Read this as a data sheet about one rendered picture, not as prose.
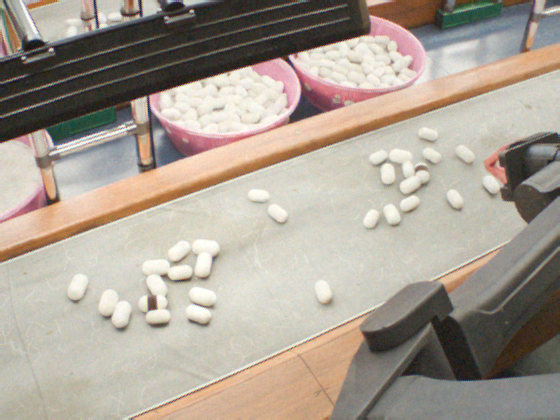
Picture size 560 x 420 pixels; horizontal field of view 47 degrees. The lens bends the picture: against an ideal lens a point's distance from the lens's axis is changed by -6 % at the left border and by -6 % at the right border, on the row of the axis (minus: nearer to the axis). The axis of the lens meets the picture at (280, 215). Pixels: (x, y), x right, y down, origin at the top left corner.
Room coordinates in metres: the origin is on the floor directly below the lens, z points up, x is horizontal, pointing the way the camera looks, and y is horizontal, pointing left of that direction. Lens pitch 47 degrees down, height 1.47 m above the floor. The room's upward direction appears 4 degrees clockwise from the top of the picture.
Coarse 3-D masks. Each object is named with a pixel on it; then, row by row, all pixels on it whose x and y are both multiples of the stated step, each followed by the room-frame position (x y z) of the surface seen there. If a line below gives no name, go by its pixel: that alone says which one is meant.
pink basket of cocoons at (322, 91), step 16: (384, 32) 1.21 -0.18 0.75; (400, 32) 1.19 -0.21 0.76; (400, 48) 1.17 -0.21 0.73; (416, 48) 1.14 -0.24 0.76; (416, 64) 1.11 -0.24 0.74; (304, 80) 1.03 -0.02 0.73; (320, 80) 0.99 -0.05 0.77; (416, 80) 1.02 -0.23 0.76; (304, 96) 1.06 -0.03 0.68; (320, 96) 1.01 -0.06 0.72; (352, 96) 0.98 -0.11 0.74; (368, 96) 0.98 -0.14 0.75
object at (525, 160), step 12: (552, 132) 0.67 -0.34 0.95; (528, 144) 0.64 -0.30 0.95; (540, 144) 0.63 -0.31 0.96; (552, 144) 0.62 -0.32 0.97; (504, 156) 0.61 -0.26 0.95; (516, 156) 0.62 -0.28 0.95; (528, 156) 0.62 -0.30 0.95; (540, 156) 0.60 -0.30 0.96; (552, 156) 0.59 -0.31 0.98; (504, 168) 0.61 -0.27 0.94; (516, 168) 0.61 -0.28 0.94; (528, 168) 0.60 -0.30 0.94; (540, 168) 0.59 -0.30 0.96; (516, 180) 0.60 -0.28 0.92
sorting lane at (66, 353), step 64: (384, 128) 0.90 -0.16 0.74; (448, 128) 0.92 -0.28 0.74; (512, 128) 0.94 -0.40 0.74; (320, 192) 0.74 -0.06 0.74; (384, 192) 0.75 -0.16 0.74; (64, 256) 0.57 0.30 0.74; (128, 256) 0.59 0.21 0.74; (192, 256) 0.59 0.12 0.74; (256, 256) 0.60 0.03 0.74; (320, 256) 0.61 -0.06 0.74; (384, 256) 0.62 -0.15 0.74; (448, 256) 0.63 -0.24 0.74; (0, 320) 0.46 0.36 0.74; (64, 320) 0.47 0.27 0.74; (128, 320) 0.48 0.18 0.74; (192, 320) 0.49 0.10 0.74; (256, 320) 0.50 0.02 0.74; (320, 320) 0.50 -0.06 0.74; (0, 384) 0.36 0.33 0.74; (64, 384) 0.38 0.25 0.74; (128, 384) 0.39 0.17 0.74; (192, 384) 0.40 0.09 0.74
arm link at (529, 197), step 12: (552, 168) 0.54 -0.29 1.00; (528, 180) 0.53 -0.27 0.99; (540, 180) 0.52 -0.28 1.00; (552, 180) 0.52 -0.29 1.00; (516, 192) 0.53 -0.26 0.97; (528, 192) 0.52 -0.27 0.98; (540, 192) 0.51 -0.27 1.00; (552, 192) 0.50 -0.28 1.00; (516, 204) 0.53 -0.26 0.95; (528, 204) 0.52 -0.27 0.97; (540, 204) 0.50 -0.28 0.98; (528, 216) 0.51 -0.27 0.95
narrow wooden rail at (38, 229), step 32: (512, 64) 1.11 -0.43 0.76; (544, 64) 1.13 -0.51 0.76; (384, 96) 0.96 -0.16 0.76; (416, 96) 0.97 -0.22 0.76; (448, 96) 0.98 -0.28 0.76; (288, 128) 0.85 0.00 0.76; (320, 128) 0.86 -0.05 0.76; (352, 128) 0.87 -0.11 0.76; (192, 160) 0.76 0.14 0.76; (224, 160) 0.77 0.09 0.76; (256, 160) 0.77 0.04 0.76; (96, 192) 0.68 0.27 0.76; (128, 192) 0.68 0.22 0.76; (160, 192) 0.69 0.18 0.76; (192, 192) 0.71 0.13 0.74; (0, 224) 0.60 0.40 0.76; (32, 224) 0.61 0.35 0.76; (64, 224) 0.61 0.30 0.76; (96, 224) 0.63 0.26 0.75; (0, 256) 0.55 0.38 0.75
